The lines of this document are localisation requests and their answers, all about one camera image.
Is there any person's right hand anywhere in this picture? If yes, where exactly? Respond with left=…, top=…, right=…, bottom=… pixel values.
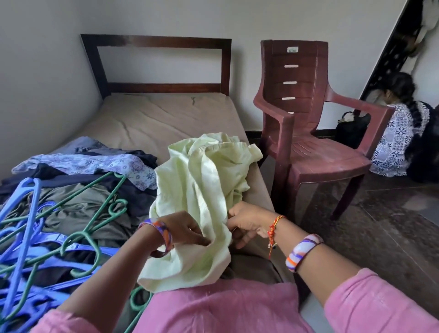
left=226, top=200, right=281, bottom=249

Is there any light yellow shirt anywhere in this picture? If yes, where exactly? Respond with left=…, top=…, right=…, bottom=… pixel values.
left=137, top=132, right=264, bottom=295

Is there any striped white purple bangle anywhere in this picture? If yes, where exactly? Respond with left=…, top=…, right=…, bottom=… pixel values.
left=284, top=233, right=325, bottom=274

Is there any blue striped shirt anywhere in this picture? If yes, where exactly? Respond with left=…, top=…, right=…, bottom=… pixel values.
left=49, top=136, right=128, bottom=157

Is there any olive green button shirt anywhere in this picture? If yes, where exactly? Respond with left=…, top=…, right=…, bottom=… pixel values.
left=21, top=182, right=148, bottom=289

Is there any blue floral patterned garment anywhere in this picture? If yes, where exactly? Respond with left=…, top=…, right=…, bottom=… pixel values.
left=11, top=136, right=159, bottom=192

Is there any striped orange purple bangle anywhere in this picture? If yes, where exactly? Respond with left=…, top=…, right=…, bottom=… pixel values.
left=137, top=218, right=174, bottom=259

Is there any maroon plastic chair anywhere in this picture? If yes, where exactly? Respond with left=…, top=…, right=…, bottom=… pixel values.
left=252, top=39, right=396, bottom=224

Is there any person's right forearm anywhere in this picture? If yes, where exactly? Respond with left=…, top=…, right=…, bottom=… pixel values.
left=271, top=220, right=368, bottom=306

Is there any person's left hand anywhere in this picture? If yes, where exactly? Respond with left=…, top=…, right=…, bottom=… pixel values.
left=140, top=210, right=212, bottom=256

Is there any dark wooden bed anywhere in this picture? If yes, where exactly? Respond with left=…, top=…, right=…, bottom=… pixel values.
left=0, top=34, right=296, bottom=333

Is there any person's left forearm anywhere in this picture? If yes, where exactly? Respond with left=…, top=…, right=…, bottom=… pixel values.
left=58, top=230, right=166, bottom=323

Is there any black handbag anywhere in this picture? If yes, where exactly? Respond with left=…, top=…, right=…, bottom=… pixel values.
left=334, top=110, right=373, bottom=150

